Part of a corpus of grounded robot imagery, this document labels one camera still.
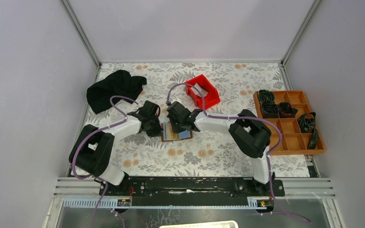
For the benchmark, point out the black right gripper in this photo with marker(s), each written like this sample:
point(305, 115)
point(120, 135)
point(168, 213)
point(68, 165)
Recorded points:
point(176, 129)

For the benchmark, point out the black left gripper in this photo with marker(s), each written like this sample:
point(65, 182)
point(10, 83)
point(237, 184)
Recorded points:
point(158, 130)

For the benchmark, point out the gold VIP credit card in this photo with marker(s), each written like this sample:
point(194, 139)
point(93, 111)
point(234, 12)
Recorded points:
point(168, 133)

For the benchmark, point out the brown leather card holder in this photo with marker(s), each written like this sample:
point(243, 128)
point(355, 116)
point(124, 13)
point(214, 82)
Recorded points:
point(182, 135)

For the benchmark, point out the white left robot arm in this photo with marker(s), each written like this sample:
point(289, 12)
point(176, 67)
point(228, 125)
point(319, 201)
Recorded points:
point(93, 148)

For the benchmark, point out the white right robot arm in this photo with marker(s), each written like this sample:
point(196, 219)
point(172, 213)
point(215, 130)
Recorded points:
point(251, 134)

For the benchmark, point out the red plastic bin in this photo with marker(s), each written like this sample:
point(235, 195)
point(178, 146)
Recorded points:
point(210, 100)

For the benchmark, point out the black cloth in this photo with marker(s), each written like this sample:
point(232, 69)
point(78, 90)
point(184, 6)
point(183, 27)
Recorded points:
point(119, 83)

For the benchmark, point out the floral table mat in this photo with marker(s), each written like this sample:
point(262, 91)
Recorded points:
point(206, 153)

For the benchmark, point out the dark rolled tie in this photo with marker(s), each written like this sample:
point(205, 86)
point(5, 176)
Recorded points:
point(286, 110)
point(270, 110)
point(266, 96)

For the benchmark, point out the orange compartment tray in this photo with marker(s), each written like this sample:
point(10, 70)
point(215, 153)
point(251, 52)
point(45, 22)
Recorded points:
point(290, 140)

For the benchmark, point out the dark patterned tie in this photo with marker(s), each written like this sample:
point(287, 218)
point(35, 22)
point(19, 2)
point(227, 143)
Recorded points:
point(307, 124)

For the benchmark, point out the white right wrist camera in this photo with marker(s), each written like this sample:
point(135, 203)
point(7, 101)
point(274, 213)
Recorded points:
point(176, 100)

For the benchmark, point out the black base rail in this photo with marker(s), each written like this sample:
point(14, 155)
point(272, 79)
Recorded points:
point(191, 192)

